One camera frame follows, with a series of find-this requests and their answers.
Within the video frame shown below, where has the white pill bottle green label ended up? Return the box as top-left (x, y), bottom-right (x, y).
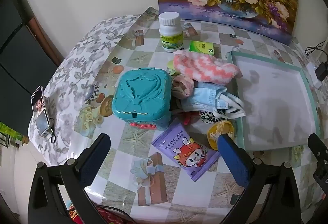
top-left (158, 12), bottom-right (183, 53)

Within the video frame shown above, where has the yellow round packet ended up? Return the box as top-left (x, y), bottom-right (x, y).
top-left (207, 120), bottom-right (235, 150)

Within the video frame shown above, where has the teal toy box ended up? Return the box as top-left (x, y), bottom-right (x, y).
top-left (112, 68), bottom-right (172, 128)

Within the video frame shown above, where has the black key ring strap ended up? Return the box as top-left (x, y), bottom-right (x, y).
top-left (47, 119), bottom-right (57, 144)

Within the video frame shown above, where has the smartphone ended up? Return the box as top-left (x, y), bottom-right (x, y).
top-left (31, 85), bottom-right (50, 137)

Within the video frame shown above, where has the white power strip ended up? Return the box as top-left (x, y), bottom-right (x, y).
top-left (306, 61), bottom-right (322, 89)

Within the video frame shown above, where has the red hair clip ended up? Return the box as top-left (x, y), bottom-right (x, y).
top-left (179, 111), bottom-right (196, 126)

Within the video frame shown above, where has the clear plastic storage box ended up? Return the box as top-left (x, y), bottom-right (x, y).
top-left (225, 50), bottom-right (322, 151)

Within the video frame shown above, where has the blue face mask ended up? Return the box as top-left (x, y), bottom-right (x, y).
top-left (179, 82), bottom-right (228, 112)

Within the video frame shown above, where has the grey floral tablecloth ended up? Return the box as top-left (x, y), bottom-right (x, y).
top-left (28, 15), bottom-right (141, 165)

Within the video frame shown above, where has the brown wooden trim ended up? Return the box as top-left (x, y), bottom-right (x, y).
top-left (28, 16), bottom-right (65, 61)

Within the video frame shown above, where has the leopard print scrunchie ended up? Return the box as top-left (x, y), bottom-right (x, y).
top-left (199, 110), bottom-right (228, 122)

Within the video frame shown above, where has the green tissue pack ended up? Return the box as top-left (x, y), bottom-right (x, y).
top-left (189, 41), bottom-right (215, 56)

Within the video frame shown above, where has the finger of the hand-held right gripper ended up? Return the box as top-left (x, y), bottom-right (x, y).
top-left (307, 133), bottom-right (328, 163)

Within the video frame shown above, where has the black charger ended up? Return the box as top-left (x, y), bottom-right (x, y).
top-left (315, 61), bottom-right (328, 81)

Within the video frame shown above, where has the red patterned cloth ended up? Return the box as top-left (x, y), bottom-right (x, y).
top-left (68, 204), bottom-right (139, 224)

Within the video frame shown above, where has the pink white fluffy cloth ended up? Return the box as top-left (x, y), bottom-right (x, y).
top-left (172, 50), bottom-right (243, 86)

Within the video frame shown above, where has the dark cabinet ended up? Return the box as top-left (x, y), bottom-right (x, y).
top-left (0, 0), bottom-right (58, 137)

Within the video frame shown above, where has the checkered printed tablecloth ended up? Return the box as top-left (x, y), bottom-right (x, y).
top-left (74, 6), bottom-right (328, 224)

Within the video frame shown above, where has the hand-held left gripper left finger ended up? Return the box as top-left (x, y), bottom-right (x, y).
top-left (28, 133), bottom-right (112, 224)

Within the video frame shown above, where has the beige floral scrunchie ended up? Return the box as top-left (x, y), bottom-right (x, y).
top-left (171, 74), bottom-right (196, 99)

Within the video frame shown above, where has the lime green cloth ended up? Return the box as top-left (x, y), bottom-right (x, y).
top-left (166, 59), bottom-right (180, 71)

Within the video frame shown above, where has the purple baby wipes pack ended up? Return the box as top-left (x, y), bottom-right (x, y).
top-left (152, 119), bottom-right (221, 182)

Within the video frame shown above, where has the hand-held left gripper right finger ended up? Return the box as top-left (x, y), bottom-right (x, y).
top-left (218, 134), bottom-right (301, 224)

